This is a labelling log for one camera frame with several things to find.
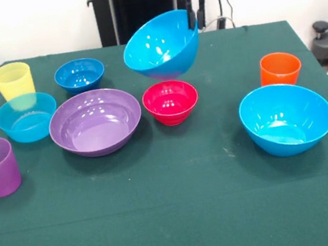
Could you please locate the translucent light blue bowl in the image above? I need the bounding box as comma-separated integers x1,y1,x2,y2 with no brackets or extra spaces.
0,89,63,148

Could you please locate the large blue bowl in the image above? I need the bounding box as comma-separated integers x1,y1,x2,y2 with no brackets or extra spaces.
234,75,328,164
117,6,207,87

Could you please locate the wide purple bowl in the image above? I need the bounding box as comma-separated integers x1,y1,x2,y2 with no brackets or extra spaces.
43,83,148,164

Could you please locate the dark green tablecloth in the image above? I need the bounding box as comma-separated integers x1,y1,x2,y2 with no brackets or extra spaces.
0,10,328,246

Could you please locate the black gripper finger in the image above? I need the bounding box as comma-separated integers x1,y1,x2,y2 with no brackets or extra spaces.
193,0,211,30
184,0,200,30

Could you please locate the black wall cable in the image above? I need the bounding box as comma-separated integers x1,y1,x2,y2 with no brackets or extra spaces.
196,0,237,33

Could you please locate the orange cup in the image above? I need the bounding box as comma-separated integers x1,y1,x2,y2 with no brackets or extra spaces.
256,49,305,91

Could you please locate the small red bowl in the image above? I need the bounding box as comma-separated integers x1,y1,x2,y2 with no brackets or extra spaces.
139,76,203,131

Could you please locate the small dark blue bowl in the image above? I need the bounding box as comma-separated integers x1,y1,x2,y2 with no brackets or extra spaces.
52,55,109,97

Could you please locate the yellow cup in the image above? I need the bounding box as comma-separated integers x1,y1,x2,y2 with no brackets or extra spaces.
0,59,37,105

